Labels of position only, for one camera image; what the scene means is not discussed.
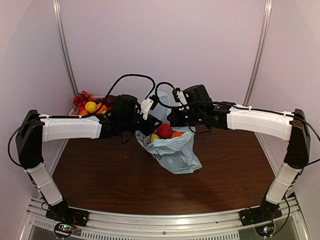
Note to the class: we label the right aluminium corner post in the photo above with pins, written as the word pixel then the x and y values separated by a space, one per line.
pixel 263 36

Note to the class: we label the red apple in bag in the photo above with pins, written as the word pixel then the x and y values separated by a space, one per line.
pixel 164 131

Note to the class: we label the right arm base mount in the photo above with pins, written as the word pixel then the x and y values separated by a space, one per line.
pixel 266 212

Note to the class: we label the red lychee bunch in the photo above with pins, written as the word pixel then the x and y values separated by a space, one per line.
pixel 82 99

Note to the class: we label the pink perforated plastic basket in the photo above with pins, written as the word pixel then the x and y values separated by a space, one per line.
pixel 76 109

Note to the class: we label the aluminium corner post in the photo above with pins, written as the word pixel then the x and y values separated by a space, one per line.
pixel 63 45
pixel 263 36

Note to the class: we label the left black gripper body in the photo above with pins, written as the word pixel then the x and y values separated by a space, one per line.
pixel 128 124

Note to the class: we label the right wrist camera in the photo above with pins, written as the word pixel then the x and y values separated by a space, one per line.
pixel 180 98

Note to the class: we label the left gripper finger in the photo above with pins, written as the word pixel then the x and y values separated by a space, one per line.
pixel 153 120
pixel 153 128

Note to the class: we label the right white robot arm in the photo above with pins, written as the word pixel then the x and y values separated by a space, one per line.
pixel 290 129

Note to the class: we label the yellow fruit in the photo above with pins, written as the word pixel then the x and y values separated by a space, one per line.
pixel 154 137

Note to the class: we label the orange fruit in bag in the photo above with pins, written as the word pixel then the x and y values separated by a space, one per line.
pixel 177 134

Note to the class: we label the dark red apple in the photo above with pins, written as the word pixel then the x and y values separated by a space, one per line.
pixel 109 101

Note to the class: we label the orange green mango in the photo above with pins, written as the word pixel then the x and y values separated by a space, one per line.
pixel 83 113

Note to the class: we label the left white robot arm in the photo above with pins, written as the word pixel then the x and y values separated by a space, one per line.
pixel 41 128

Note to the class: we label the yellow lemon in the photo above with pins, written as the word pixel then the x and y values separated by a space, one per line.
pixel 91 106

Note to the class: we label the orange fruit in basket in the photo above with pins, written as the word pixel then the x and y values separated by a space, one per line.
pixel 101 108

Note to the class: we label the left aluminium corner post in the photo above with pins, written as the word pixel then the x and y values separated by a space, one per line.
pixel 63 45

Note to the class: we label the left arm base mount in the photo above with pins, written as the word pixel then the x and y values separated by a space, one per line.
pixel 61 212

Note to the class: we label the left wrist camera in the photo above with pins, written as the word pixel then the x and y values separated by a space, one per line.
pixel 147 105

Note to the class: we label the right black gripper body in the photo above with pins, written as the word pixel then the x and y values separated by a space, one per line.
pixel 195 117

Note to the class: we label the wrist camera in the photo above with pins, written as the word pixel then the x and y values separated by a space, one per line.
pixel 180 98
pixel 147 105

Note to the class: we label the light blue printed plastic bag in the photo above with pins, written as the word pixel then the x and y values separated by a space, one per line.
pixel 175 154

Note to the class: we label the front aluminium rail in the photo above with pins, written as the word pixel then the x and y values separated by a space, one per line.
pixel 224 225

